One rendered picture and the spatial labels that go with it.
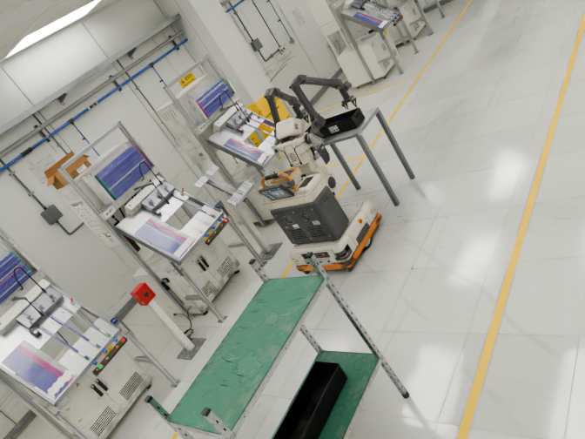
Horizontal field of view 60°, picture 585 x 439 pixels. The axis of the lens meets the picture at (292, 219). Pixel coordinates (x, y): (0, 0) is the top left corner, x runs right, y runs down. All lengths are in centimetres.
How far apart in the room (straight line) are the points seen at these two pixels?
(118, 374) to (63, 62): 379
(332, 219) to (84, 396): 241
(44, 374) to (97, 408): 62
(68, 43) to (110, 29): 63
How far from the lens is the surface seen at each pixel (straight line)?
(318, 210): 397
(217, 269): 516
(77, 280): 624
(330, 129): 466
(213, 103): 573
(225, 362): 247
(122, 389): 467
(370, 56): 834
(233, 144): 555
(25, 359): 428
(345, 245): 410
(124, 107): 691
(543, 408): 280
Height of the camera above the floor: 222
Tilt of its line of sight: 23 degrees down
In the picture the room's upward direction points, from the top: 34 degrees counter-clockwise
